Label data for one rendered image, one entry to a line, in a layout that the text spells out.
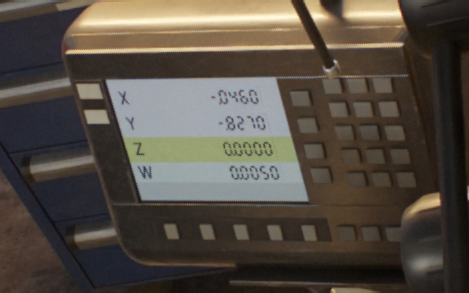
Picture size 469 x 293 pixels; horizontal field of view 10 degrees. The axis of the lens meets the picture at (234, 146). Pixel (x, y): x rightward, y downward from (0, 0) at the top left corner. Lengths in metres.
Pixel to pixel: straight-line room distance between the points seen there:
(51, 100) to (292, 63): 1.26
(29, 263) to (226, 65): 1.84
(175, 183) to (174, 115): 0.07
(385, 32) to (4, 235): 1.99
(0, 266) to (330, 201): 1.85
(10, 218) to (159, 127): 1.84
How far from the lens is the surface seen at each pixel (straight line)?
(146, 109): 2.29
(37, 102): 3.45
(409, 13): 1.41
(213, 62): 2.23
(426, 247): 1.44
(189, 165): 2.30
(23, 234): 4.09
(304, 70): 2.20
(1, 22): 3.35
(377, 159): 2.22
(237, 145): 2.27
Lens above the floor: 2.77
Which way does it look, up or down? 43 degrees down
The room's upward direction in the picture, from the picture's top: 29 degrees counter-clockwise
